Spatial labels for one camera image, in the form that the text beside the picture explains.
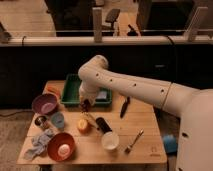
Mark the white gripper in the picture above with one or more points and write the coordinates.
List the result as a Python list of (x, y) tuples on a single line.
[(88, 92)]

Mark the dark purple grape bunch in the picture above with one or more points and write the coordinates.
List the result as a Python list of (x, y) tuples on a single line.
[(85, 105)]

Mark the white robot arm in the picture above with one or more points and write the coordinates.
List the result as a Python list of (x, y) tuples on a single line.
[(194, 108)]

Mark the purple bowl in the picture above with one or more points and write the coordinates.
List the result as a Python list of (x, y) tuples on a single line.
[(45, 104)]

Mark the red bowl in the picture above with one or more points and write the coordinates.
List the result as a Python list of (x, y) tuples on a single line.
[(61, 147)]

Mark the blue sponge in tray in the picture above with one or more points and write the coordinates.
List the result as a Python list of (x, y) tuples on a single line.
[(102, 95)]

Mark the green plastic tray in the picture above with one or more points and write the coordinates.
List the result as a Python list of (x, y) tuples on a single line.
[(70, 94)]

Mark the yellow banana toy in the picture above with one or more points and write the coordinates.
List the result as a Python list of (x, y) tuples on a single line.
[(90, 119)]

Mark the orange fruit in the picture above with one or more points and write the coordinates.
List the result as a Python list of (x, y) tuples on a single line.
[(83, 126)]

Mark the black cylindrical object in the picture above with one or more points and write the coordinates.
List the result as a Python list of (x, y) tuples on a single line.
[(103, 125)]

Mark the blue cup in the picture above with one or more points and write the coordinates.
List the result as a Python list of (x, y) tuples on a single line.
[(57, 119)]

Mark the white cup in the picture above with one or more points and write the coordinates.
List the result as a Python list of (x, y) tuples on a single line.
[(110, 141)]

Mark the small metal cup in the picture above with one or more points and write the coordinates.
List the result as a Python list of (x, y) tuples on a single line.
[(41, 122)]

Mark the metal fork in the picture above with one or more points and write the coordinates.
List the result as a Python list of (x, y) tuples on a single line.
[(129, 147)]

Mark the grey blue cloth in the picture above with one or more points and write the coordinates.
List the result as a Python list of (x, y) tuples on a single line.
[(39, 143)]

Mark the blue object beside table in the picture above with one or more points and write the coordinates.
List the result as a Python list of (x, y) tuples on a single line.
[(170, 144)]

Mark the black handled knife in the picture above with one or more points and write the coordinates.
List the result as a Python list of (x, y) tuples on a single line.
[(124, 107)]

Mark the white horizontal rail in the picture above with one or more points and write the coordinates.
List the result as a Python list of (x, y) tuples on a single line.
[(105, 41)]

